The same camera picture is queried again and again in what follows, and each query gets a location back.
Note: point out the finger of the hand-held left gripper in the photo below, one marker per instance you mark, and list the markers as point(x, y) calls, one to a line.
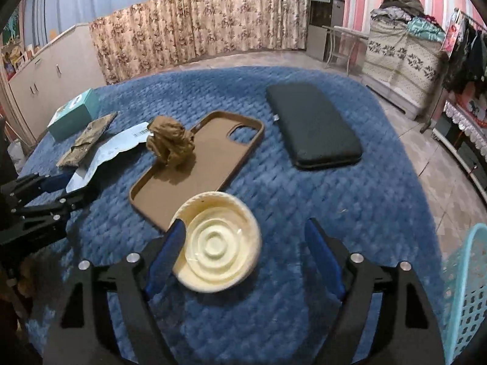
point(76, 199)
point(57, 182)

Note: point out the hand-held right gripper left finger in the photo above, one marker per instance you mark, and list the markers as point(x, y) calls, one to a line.
point(167, 258)

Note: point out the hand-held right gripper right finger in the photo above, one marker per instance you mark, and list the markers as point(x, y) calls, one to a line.
point(323, 258)

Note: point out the cream round plastic lid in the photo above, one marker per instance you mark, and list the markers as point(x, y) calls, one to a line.
point(217, 247)

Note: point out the white paper packet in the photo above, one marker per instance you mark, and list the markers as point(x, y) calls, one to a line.
point(110, 152)

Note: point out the teal plastic mesh basket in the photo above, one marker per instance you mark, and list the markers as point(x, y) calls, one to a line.
point(471, 292)

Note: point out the camouflage packet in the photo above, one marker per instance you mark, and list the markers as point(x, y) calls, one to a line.
point(85, 138)

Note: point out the teal cardboard box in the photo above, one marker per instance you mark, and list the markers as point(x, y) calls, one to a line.
point(72, 114)

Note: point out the blue quilted blanket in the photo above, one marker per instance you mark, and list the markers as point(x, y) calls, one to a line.
point(285, 197)

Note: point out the crumpled brown paper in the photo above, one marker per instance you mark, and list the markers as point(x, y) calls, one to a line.
point(171, 140)

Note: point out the brown phone case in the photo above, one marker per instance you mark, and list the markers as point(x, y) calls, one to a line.
point(217, 152)

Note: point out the white sideboard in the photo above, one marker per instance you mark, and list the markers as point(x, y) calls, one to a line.
point(57, 64)

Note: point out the black phone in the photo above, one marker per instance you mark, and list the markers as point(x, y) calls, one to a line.
point(312, 125)

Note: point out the low white cabinet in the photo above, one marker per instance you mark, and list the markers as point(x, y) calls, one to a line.
point(462, 148)

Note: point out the metal clothes rack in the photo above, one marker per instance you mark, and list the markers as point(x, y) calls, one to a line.
point(433, 99)

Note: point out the white lace cloth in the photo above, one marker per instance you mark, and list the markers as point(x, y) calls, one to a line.
point(464, 116)

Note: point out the blue and floral curtain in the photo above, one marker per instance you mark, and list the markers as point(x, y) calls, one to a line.
point(190, 26)

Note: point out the patterned cloth-covered cabinet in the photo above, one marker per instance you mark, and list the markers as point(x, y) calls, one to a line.
point(399, 64)

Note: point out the pink box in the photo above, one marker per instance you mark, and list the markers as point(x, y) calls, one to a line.
point(473, 100)

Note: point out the grey folding table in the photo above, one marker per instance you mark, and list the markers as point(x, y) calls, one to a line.
point(344, 32)

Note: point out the grey water dispenser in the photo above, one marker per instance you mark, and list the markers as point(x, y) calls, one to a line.
point(325, 26)

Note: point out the row of hanging clothes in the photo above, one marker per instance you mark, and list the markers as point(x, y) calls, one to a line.
point(470, 57)

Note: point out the teal patterned garment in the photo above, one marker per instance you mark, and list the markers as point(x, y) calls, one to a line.
point(424, 28)

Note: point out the pink hanging packet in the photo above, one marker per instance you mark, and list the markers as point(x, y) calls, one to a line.
point(452, 38)

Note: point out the pile of dark clothes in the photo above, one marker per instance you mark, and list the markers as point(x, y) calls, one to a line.
point(397, 7)

